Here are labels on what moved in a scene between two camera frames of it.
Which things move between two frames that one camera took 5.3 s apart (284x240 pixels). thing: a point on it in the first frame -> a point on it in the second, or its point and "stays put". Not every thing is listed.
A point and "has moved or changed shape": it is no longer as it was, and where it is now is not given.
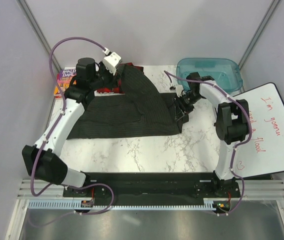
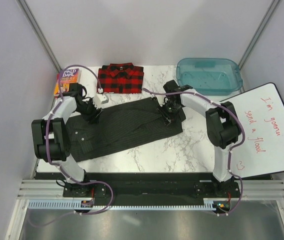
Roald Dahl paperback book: x=64 y=78 stays put
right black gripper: x=186 y=110 -> x=168 y=118
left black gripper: x=112 y=77 -> x=93 y=117
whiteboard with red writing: x=275 y=145 stays put
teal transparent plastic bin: x=225 y=72 stays put
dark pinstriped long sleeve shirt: x=141 y=110 has moved or changed shape
